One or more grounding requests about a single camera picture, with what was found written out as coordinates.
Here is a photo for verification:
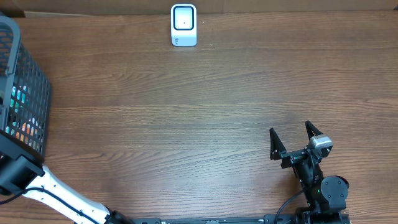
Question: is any dark grey mesh basket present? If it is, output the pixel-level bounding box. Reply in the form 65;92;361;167
1;16;52;156

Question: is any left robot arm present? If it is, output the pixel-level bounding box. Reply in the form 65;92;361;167
1;131;132;224

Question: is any orange Kleenex tissue pack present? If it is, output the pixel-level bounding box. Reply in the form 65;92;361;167
14;118;43;149

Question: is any white barcode scanner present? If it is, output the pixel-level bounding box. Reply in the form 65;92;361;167
170;3;197;47

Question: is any teal wet wipes pack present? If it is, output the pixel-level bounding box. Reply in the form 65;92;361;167
6;86;33;137

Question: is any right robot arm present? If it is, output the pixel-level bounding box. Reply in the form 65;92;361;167
264;121;350;224

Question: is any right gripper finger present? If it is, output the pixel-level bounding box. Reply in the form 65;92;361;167
305;120;322;139
269;128;287;161

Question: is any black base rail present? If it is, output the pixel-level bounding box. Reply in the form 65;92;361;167
131;214;351;224

